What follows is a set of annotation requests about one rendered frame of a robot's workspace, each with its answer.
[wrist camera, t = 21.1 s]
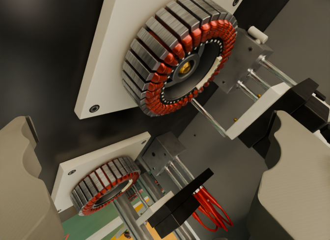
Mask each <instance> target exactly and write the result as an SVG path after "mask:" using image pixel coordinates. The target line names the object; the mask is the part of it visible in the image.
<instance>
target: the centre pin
mask: <svg viewBox="0 0 330 240"><path fill-rule="evenodd" d="M190 67H191V65H190V61H188V62H187V63H185V64H184V65H183V66H182V68H181V69H180V71H179V73H187V72H188V71H189V69H190Z"/></svg>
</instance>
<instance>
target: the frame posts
mask: <svg viewBox="0 0 330 240"><path fill-rule="evenodd" d="M137 182H138V183H139V185H140V186H141V188H142V189H143V191H144V192H145V193H146V195H147V196H148V198H149V199H150V201H151V202H152V204H154V203H156V202H157V201H158V200H160V199H161V198H162V197H163V196H164V194H163V193H162V191H161V190H160V189H159V187H158V186H157V184H156V183H155V182H154V180H153V179H152V178H151V176H150V175H149V173H148V172H147V171H146V172H144V174H141V175H140V176H139V178H138V180H137ZM112 205H113V207H114V208H115V210H116V211H117V213H118V215H119V216H120V218H121V220H122V221H123V223H124V225H125V226H126V228H127V230H128V231H129V233H130V234H131V236H132V238H133V239H134V240H154V238H153V237H152V235H151V234H150V232H149V231H148V229H147V228H146V226H145V224H144V223H142V224H141V225H140V226H138V225H137V223H136V220H137V219H138V218H139V215H138V213H137V212H136V210H135V209H134V207H133V206H132V204H131V203H130V201H129V199H128V198H127V196H126V195H125V193H123V194H122V195H121V196H120V197H119V196H118V198H117V199H116V200H115V199H114V201H113V202H112ZM173 234H174V235H175V237H176V238H177V240H197V239H196V238H195V237H194V235H193V234H192V233H191V231H190V230H189V228H188V227H187V226H186V224H185V223H183V224H182V225H181V226H180V227H179V228H177V229H176V230H175V231H173Z"/></svg>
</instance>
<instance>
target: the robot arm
mask: <svg viewBox="0 0 330 240"><path fill-rule="evenodd" d="M266 136H267V137H268V138H269V140H270V142H271V144H270V147H269V150H268V152H267V155H266V158H265V164H266V165H267V167H268V170H267V171H265V172H264V173H263V175H262V177H261V180H260V182H259V185H258V188H257V190H256V193H255V195H254V198H253V200H252V203H251V206H250V210H249V214H248V218H247V229H248V231H249V233H250V234H251V236H252V237H253V238H254V239H255V240H330V149H329V147H327V146H326V145H325V144H324V143H323V142H322V141H321V140H320V139H319V138H318V137H316V136H315V135H314V134H313V133H312V132H310V131H309V130H308V129H307V128H305V127H304V126H303V125H302V124H300V123H299V122H298V121H297V120H295V119H294V118H293V117H292V116H290V115H289V114H288V113H287V112H285V111H276V110H274V111H273V112H272V115H271V118H270V122H269V125H268V129H267V133H266ZM37 143H39V139H38V136H37V134H36V131H35V128H34V125H33V122H32V120H31V117H30V116H19V117H16V118H15V119H13V120H12V121H11V122H10V123H9V124H7V125H6V126H5V127H4V128H3V129H1V130H0V240H63V238H64V229H63V226H62V224H61V220H60V217H59V214H58V211H57V209H56V207H55V205H54V202H53V200H52V198H51V196H50V194H49V192H48V190H47V188H46V185H45V183H44V182H43V181H42V180H41V179H38V176H39V174H40V172H41V170H42V167H41V165H40V163H39V161H38V159H37V156H36V154H35V152H34V149H35V147H36V144H37Z"/></svg>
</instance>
